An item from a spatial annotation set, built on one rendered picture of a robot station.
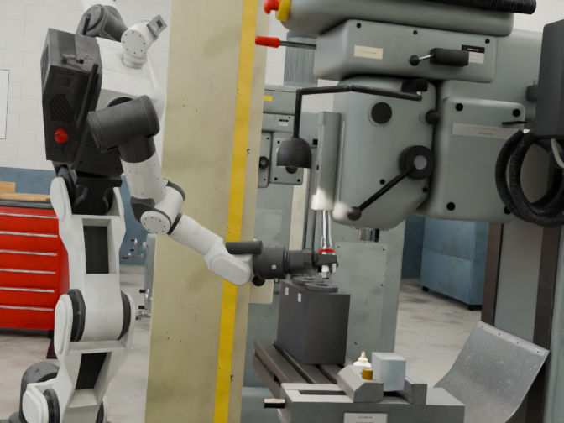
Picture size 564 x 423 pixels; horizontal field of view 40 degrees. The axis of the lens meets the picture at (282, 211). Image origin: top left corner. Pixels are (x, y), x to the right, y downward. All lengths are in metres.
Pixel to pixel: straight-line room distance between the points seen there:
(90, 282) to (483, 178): 1.04
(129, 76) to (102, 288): 0.56
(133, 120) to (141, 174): 0.15
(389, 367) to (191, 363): 1.99
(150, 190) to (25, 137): 8.73
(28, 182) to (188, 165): 7.39
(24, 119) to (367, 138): 9.23
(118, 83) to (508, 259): 1.03
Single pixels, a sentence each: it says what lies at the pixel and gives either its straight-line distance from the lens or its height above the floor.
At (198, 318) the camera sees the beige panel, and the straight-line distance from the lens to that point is 3.42.
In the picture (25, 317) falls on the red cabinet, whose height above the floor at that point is 0.17.
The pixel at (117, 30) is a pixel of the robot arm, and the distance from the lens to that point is 2.21.
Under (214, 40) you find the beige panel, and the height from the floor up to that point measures 1.95.
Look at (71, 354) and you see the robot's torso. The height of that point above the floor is 0.90.
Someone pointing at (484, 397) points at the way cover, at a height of 0.94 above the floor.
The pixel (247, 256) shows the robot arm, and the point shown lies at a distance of 2.05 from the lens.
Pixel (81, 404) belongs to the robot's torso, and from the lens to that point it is 2.27.
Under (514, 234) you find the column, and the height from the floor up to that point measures 1.31.
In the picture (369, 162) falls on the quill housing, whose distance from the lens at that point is 1.60.
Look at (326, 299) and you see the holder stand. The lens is 2.03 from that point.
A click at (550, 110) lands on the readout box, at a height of 1.56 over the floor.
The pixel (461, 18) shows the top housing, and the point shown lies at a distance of 1.66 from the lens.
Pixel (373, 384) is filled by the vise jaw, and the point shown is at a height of 1.03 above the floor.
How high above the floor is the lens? 1.42
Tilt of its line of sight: 3 degrees down
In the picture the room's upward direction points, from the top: 4 degrees clockwise
